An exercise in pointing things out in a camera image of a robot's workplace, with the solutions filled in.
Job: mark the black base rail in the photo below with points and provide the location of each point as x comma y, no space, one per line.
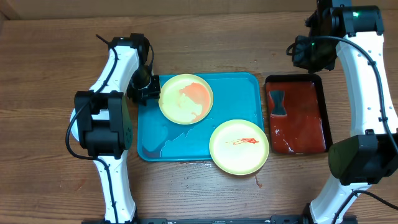
275,219

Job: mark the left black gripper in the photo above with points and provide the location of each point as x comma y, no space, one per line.
140,98

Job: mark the green rimmed plate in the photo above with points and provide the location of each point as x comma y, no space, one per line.
239,147
186,99

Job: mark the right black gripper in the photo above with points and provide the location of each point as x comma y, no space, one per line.
299,46

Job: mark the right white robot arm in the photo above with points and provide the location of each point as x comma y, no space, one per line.
352,35

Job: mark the light blue plate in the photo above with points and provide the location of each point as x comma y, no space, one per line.
74,128

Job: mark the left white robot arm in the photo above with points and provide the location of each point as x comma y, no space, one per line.
100,128

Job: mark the black red rectangular tray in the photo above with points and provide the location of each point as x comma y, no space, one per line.
305,129

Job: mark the teal plastic tray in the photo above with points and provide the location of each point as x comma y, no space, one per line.
236,96

